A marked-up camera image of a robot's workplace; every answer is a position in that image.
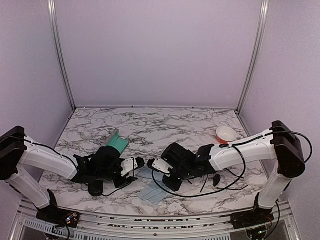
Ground grey marbled glasses case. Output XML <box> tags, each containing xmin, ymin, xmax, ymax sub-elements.
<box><xmin>103</xmin><ymin>128</ymin><xmax>129</xmax><ymax>155</ymax></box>

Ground light blue cleaning cloth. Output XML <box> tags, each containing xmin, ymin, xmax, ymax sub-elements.
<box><xmin>136</xmin><ymin>168</ymin><xmax>152</xmax><ymax>180</ymax></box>

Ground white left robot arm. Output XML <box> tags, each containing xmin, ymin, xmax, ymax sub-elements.
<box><xmin>0</xmin><ymin>126</ymin><xmax>145</xmax><ymax>223</ymax></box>

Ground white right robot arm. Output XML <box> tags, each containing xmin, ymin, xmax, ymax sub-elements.
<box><xmin>152</xmin><ymin>120</ymin><xmax>306</xmax><ymax>224</ymax></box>

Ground black rimless sunglasses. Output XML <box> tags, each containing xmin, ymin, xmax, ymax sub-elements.
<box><xmin>200</xmin><ymin>174</ymin><xmax>248</xmax><ymax>194</ymax></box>

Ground black glasses case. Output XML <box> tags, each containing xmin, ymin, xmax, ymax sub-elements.
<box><xmin>88</xmin><ymin>180</ymin><xmax>104</xmax><ymax>197</ymax></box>

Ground light blue cloth front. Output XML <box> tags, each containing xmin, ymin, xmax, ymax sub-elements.
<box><xmin>137</xmin><ymin>182</ymin><xmax>168</xmax><ymax>205</ymax></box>

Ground orange bowl white inside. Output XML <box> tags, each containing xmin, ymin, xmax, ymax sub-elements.
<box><xmin>216</xmin><ymin>126</ymin><xmax>237</xmax><ymax>144</ymax></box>

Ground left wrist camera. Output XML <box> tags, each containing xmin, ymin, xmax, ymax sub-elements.
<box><xmin>120</xmin><ymin>157</ymin><xmax>145</xmax><ymax>177</ymax></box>

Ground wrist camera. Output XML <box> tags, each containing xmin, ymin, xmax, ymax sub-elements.
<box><xmin>147</xmin><ymin>158</ymin><xmax>172</xmax><ymax>175</ymax></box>
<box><xmin>120</xmin><ymin>157</ymin><xmax>145</xmax><ymax>177</ymax></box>

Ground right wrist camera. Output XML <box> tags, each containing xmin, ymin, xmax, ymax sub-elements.
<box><xmin>147</xmin><ymin>158</ymin><xmax>172</xmax><ymax>175</ymax></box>

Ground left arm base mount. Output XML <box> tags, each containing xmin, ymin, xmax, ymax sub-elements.
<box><xmin>36</xmin><ymin>189</ymin><xmax>80</xmax><ymax>228</ymax></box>

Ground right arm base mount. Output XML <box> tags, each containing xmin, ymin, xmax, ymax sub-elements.
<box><xmin>230</xmin><ymin>193</ymin><xmax>275</xmax><ymax>230</ymax></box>

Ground aluminium front rail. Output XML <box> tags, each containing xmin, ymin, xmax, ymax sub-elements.
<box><xmin>9</xmin><ymin>197</ymin><xmax>301</xmax><ymax>240</ymax></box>

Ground aluminium frame post left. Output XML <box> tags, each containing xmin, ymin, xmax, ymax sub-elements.
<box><xmin>47</xmin><ymin>0</ymin><xmax>77</xmax><ymax>112</ymax></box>

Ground aluminium frame post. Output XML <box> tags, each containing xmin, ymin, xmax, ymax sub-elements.
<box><xmin>47</xmin><ymin>0</ymin><xmax>77</xmax><ymax>112</ymax></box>
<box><xmin>236</xmin><ymin>0</ymin><xmax>270</xmax><ymax>115</ymax></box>

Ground aluminium frame post right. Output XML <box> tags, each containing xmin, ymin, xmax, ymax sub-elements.
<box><xmin>236</xmin><ymin>0</ymin><xmax>270</xmax><ymax>115</ymax></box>

